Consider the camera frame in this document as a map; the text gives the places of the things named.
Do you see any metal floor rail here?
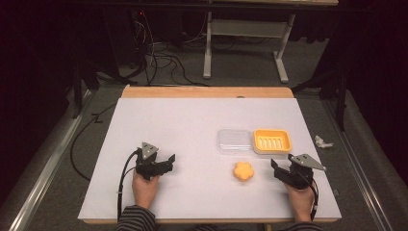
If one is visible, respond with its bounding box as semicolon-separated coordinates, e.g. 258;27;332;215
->
321;98;396;231
0;89;94;231

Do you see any crumpled white paper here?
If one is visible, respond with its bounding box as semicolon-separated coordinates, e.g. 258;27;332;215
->
314;134;335;149

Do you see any person's right hand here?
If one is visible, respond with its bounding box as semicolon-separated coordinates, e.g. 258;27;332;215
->
284;183;316;223

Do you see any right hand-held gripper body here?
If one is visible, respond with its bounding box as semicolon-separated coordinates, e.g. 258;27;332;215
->
285;153;328;191

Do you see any right hand-held gripper black cable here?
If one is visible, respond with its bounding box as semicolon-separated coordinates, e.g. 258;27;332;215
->
301;174;320;222

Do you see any black stand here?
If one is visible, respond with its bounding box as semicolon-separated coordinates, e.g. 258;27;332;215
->
291;62;350;133
70;59;101;120

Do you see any yellow soap dish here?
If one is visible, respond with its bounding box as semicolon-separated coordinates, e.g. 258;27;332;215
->
252;128;293;156

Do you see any left hand-held gripper black cable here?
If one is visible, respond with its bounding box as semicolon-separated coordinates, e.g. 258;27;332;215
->
116;148;142;222

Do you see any white table mat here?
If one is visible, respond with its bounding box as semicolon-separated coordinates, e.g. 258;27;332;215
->
78;97;343;222

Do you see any black floor cable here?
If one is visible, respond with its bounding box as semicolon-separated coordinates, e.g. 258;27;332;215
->
69;103;117;183

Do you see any tangle of black floor cables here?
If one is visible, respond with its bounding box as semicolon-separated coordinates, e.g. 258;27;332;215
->
126;11;211;88

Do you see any person's left hand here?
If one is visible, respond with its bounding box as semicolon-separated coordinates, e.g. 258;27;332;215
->
131;169;161;210

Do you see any wooden table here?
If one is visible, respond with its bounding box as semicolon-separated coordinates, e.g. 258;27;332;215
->
78;84;343;225

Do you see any hand-held gripper black cable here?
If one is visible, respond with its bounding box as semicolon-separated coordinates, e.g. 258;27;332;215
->
116;148;142;222
301;174;320;222

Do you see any white metal desk frame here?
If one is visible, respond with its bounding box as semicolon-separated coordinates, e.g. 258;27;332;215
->
202;11;296;85

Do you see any clear plastic lid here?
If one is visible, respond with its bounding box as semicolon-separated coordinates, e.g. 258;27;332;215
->
216;128;254;156

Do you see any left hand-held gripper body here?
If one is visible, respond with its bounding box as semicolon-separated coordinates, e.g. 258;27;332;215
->
135;141;169;181

